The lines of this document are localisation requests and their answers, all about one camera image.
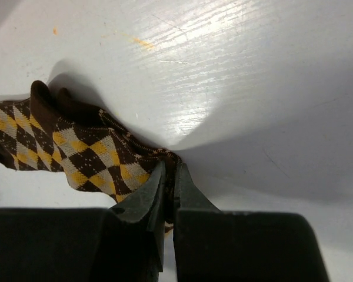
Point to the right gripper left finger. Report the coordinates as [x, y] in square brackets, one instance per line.
[143, 213]

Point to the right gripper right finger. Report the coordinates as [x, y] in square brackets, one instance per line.
[191, 227]

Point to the brown yellow argyle sock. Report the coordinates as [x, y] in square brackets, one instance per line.
[83, 141]

